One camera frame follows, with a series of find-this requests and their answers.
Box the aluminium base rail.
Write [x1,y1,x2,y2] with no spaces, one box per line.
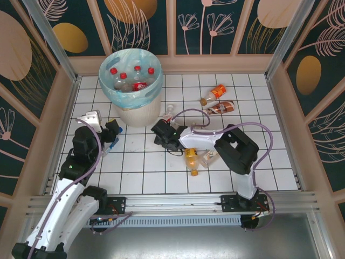
[28,190,318,216]

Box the small orange bottle brown cap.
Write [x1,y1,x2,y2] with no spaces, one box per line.
[199,84,227,106]

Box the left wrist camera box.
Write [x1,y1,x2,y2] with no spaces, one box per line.
[77,110,102,133]

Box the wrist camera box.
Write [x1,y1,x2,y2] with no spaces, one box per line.
[77,110,102,133]
[172,121,189,132]

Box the clear bottle whitish cap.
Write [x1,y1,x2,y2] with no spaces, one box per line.
[164,104,176,124]

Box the white slotted cable duct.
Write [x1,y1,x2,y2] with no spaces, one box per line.
[86,215,242,227]

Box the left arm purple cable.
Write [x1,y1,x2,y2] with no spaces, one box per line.
[25,117,133,259]

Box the clear bottle red cap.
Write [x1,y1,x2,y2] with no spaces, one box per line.
[109,67,122,91]
[115,72,134,92]

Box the aluminium side rail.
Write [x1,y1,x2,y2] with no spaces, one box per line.
[40,75,83,196]
[265,75,307,192]

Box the clear cola bottle red label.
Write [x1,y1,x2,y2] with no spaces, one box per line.
[131,65,148,92]

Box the dark floral wall panel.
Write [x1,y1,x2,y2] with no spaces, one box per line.
[96,0,169,56]
[282,0,345,117]
[34,0,107,57]
[0,0,59,121]
[175,0,238,56]
[0,80,41,195]
[307,88,345,192]
[237,0,297,54]

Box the large orange drink bottle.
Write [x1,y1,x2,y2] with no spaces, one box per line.
[184,147,202,178]

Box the brown drink bottle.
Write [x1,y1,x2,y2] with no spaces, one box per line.
[202,100,235,116]

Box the white ribbed waste bin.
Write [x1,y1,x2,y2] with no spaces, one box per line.
[98,48,164,128]

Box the grey metal sheet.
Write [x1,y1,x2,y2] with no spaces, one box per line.
[64,213,334,259]

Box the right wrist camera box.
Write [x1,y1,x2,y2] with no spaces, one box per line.
[172,121,189,132]

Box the clear bottle blue label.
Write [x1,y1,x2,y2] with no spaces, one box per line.
[103,126,124,157]

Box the aluminium frame post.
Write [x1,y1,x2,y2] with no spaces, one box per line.
[23,0,81,81]
[265,0,318,79]

